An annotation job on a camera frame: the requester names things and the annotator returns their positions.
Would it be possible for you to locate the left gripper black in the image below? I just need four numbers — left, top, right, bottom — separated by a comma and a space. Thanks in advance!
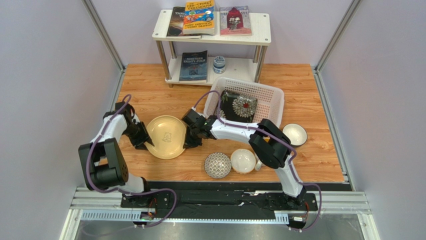
123, 121, 155, 151

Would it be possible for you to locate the yellow round bear plate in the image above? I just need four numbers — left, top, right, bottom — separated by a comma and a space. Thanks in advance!
145, 115, 186, 160

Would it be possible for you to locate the grey patterned small bowl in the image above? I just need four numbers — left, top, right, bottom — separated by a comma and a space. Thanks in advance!
204, 152, 232, 179

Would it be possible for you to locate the black square floral plate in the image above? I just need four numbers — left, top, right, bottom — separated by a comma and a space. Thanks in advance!
219, 90, 258, 123

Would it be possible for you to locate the white small bowl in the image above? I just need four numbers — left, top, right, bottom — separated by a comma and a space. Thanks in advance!
230, 149, 257, 174

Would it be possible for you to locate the white perforated plastic basket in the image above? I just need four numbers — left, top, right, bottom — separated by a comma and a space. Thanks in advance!
203, 77, 285, 127

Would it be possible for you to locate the black rimmed white bowl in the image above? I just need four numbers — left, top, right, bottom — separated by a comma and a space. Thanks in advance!
282, 123, 308, 147

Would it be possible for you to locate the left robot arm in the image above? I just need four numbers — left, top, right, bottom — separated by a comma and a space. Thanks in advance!
78, 101, 154, 197

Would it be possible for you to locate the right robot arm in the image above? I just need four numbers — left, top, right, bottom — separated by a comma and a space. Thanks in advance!
181, 109, 306, 204

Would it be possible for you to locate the white mug yellow inside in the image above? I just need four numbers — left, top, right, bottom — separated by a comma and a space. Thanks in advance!
254, 159, 263, 171

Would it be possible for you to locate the dark blue Nineteen Eighty-Four book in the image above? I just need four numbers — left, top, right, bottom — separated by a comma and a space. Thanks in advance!
179, 50, 208, 84

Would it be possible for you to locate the small blue white ceramic jar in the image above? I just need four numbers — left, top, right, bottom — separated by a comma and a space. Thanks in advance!
213, 55, 226, 74

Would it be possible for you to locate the white two-tier shelf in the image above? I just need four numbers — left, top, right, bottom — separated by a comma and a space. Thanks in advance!
152, 9, 272, 87

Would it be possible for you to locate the dark paperback book top shelf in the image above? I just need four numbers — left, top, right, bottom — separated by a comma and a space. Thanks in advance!
166, 6, 202, 39

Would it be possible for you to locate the orange yellow treehouse book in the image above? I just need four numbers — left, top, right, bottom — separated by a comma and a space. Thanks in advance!
182, 0, 216, 36

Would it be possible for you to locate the red pink cover book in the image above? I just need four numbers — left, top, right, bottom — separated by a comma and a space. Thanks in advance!
219, 5, 253, 36

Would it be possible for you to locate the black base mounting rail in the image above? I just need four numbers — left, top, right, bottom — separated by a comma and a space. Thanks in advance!
120, 181, 319, 220

